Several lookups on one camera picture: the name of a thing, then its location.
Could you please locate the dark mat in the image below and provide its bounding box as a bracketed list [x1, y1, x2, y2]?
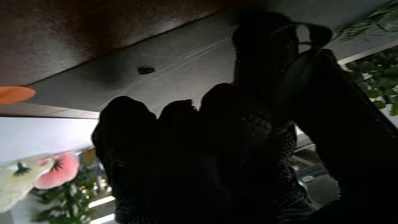
[0, 0, 398, 120]

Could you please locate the green sprig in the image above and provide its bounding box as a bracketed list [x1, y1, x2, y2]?
[32, 165, 115, 224]
[332, 1, 398, 42]
[345, 45, 398, 117]

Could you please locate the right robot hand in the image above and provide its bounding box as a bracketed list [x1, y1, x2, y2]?
[90, 12, 398, 224]

